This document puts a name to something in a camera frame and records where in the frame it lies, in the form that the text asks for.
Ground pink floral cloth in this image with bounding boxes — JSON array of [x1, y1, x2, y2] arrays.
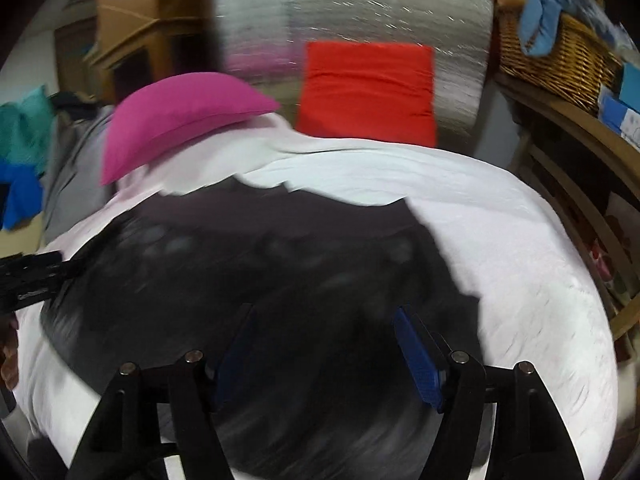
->
[[587, 237, 633, 306]]

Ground brown slatted door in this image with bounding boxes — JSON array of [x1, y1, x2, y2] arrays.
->
[[52, 17, 101, 96]]

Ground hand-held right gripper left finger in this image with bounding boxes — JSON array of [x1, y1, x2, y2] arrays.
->
[[65, 302, 256, 480]]

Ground teal garment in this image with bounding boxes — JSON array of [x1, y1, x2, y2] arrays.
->
[[0, 85, 56, 181]]

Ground light blue garment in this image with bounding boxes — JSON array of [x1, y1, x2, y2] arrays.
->
[[517, 0, 576, 58]]

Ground blue shoe boxes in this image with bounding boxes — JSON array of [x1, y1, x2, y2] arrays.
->
[[597, 87, 640, 148]]

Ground pink pillow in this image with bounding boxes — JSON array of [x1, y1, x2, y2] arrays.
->
[[100, 72, 282, 187]]

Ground wooden cabinet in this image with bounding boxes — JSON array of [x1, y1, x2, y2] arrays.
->
[[85, 0, 216, 106]]

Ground white fleece blanket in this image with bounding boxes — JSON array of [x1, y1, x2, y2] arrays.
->
[[10, 110, 621, 480]]

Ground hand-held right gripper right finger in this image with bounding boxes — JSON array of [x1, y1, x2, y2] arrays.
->
[[392, 305, 586, 480]]

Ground grey garment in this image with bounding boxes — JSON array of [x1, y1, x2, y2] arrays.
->
[[40, 105, 121, 246]]

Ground red pillow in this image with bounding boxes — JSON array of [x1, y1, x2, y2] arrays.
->
[[295, 41, 440, 148]]

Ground dark navy garment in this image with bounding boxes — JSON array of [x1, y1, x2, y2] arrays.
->
[[47, 91, 101, 121]]

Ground blue jacket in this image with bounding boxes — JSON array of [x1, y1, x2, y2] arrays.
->
[[0, 160, 46, 231]]

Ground wooden table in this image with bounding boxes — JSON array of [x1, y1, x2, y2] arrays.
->
[[492, 72, 640, 361]]

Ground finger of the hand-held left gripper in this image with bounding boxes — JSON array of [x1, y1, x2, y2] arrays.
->
[[47, 251, 91, 286]]

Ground clear plastic bag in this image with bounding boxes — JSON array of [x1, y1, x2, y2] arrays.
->
[[565, 0, 631, 56]]

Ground silver foil mat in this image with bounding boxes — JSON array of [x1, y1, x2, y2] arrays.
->
[[212, 0, 496, 148]]

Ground black puffer jacket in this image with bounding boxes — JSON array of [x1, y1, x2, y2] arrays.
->
[[40, 175, 486, 480]]

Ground wicker basket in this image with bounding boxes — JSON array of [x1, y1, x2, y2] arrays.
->
[[497, 7, 623, 113]]

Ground person's left hand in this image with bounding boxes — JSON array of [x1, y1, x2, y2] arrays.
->
[[0, 312, 21, 393]]

